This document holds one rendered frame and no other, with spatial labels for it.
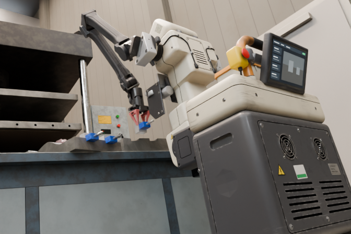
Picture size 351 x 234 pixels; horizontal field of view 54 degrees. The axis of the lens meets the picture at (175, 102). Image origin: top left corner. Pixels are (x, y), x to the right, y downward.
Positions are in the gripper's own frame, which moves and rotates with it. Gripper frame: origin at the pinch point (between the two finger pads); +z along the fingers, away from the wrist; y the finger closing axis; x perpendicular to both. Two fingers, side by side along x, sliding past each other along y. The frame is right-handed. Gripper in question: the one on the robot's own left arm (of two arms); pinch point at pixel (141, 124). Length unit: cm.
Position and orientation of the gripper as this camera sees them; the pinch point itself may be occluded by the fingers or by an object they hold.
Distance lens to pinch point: 176.6
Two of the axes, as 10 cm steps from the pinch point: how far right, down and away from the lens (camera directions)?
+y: -7.5, -1.2, -6.5
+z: 1.7, 9.2, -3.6
